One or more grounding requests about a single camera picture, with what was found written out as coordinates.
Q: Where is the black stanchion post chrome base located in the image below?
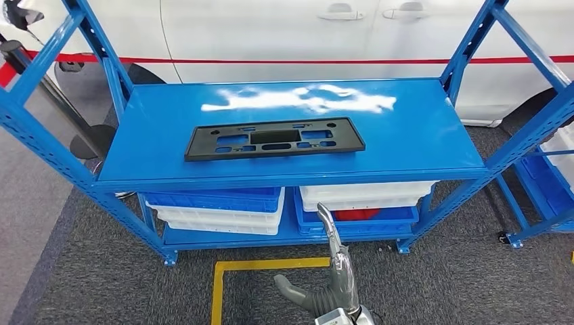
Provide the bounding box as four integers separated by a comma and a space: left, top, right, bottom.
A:
0, 39, 135, 199

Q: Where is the white car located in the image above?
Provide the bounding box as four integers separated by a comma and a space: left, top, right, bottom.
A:
0, 0, 574, 129

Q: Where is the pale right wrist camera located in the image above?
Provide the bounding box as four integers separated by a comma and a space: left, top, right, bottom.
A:
313, 308, 357, 325

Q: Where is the blue metal shelf rack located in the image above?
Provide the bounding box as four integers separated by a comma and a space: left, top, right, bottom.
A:
493, 125, 574, 250
0, 0, 574, 266

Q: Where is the yellow floor tape square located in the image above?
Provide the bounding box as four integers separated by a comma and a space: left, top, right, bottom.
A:
211, 257, 333, 325

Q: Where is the red object in bin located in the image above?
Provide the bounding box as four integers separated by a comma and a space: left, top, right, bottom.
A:
335, 208, 381, 221

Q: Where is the black plastic mounting plate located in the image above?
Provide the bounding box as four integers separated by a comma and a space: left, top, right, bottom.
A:
184, 116, 366, 163

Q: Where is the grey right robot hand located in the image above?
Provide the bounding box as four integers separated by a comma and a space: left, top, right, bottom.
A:
273, 202, 361, 313

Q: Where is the black round floor disc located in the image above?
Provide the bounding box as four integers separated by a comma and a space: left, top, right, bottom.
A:
69, 124, 118, 160

